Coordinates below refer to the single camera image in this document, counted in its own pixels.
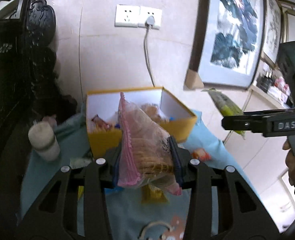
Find beige cup with brown sleeve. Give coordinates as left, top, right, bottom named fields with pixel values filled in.
left=28, top=120, right=61, bottom=162

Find cream cabinet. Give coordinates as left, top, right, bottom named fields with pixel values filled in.
left=223, top=85, right=295, bottom=240

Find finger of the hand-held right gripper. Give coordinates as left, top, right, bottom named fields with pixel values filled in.
left=222, top=115, right=266, bottom=133
left=241, top=109, right=295, bottom=117

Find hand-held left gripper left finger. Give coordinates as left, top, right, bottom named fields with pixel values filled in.
left=15, top=146, right=123, bottom=240

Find white wall socket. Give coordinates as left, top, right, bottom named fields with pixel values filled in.
left=115, top=4, right=141, bottom=27
left=139, top=6, right=162, bottom=30

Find pink and white packages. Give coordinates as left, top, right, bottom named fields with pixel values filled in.
left=271, top=76, right=292, bottom=103

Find pink cloth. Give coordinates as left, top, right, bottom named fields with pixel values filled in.
left=42, top=115, right=57, bottom=127

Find light blue printed tablecloth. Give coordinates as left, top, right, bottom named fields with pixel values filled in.
left=20, top=105, right=245, bottom=240

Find framed lotus painting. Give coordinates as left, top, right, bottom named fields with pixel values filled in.
left=184, top=0, right=267, bottom=90

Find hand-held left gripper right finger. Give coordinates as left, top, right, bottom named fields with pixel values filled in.
left=168, top=136, right=283, bottom=240

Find gold framed branch painting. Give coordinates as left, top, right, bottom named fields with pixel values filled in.
left=261, top=0, right=284, bottom=65

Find yellow snack packet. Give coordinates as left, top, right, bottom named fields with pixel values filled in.
left=141, top=184, right=169, bottom=204

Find yellow cardboard box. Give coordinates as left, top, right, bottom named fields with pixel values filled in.
left=86, top=86, right=197, bottom=159

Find carved dark wooden furniture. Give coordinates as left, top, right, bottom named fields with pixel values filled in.
left=0, top=0, right=78, bottom=205

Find person's right hand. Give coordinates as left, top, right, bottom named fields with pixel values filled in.
left=283, top=140, right=295, bottom=186

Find orange snack packet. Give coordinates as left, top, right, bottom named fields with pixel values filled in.
left=191, top=148, right=212, bottom=161

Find clear pink-edged biscuit packet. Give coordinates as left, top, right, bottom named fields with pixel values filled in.
left=114, top=92, right=183, bottom=196

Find grey plug with cable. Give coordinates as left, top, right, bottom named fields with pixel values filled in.
left=143, top=16, right=157, bottom=88

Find yellow-green snack packet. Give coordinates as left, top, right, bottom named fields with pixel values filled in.
left=201, top=88, right=245, bottom=140

